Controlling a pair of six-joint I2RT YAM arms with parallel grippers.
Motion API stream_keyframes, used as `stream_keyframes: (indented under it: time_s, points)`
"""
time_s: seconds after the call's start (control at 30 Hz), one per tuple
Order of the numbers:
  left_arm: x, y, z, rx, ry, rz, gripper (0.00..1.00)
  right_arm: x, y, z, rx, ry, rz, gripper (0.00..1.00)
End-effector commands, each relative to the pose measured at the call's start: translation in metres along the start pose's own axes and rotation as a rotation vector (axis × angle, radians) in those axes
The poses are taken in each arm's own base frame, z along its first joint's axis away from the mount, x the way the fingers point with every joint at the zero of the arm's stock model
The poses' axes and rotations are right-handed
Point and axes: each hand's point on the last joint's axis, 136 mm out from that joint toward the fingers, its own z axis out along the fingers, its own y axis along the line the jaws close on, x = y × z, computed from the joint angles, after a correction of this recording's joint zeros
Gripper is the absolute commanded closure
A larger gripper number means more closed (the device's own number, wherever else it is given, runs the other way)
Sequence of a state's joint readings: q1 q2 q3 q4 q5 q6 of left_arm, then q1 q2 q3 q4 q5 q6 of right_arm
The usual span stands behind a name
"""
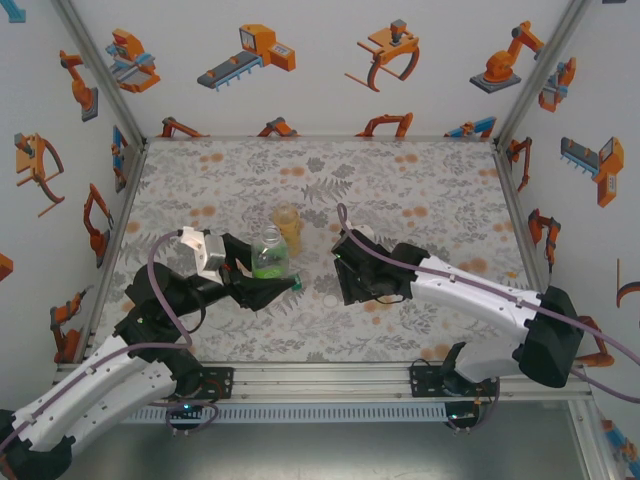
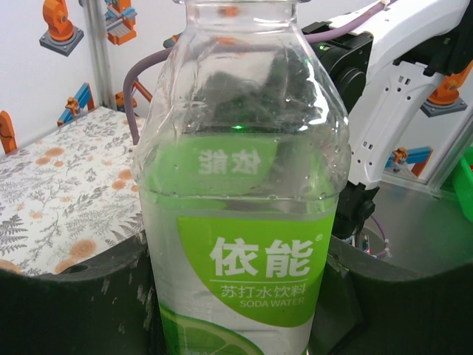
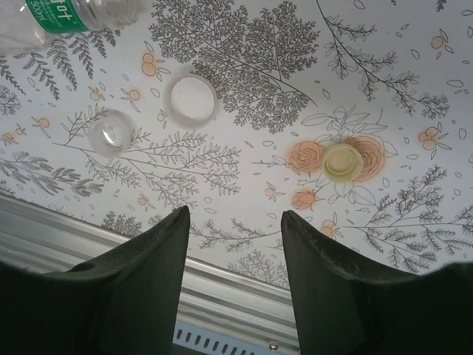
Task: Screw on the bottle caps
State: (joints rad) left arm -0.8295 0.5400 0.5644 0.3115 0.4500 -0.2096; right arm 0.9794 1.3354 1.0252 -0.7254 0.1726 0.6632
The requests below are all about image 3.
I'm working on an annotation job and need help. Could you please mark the yellow bottle cap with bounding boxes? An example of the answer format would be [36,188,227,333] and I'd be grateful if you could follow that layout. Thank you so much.
[321,143,364,185]

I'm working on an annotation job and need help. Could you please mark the floral patterned table mat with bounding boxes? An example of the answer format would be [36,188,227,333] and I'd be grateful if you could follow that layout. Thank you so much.
[0,0,473,289]

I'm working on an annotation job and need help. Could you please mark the white bottle cap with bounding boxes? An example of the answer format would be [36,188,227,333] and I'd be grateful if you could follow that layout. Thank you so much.
[162,72,220,130]

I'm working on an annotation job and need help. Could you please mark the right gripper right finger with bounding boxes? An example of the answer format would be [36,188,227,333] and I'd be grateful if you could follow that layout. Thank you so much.
[280,209,473,355]

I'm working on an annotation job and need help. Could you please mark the slotted grey cable tray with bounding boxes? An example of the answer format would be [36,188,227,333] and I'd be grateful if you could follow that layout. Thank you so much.
[172,319,299,355]

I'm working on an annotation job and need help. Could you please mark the clear bottle cap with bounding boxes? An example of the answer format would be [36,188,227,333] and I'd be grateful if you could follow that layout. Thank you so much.
[86,107,136,159]

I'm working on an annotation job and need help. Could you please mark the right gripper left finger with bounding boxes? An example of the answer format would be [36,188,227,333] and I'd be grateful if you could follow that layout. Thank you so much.
[0,205,191,355]

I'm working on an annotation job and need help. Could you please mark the clear water bottle green band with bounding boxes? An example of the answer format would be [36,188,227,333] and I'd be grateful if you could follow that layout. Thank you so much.
[0,0,143,58]

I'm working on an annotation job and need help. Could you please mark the wide aluminium extrusion rail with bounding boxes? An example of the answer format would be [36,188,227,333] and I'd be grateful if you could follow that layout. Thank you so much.
[0,195,301,351]

